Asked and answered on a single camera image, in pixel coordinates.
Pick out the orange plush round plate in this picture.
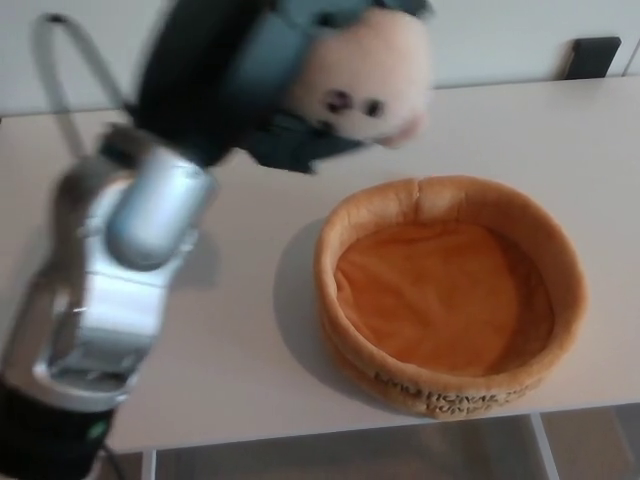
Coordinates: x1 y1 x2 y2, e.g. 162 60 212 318
313 177 589 420

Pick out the cream plush dumpling toy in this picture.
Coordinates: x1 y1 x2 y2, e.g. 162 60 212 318
287 7 435 149

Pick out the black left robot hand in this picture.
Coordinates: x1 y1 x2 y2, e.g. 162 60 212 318
127 0 436 176

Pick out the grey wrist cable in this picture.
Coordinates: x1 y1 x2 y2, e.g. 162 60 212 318
32 13 132 156

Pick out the black cabinet handle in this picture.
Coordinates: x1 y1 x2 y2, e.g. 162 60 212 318
569 37 623 79

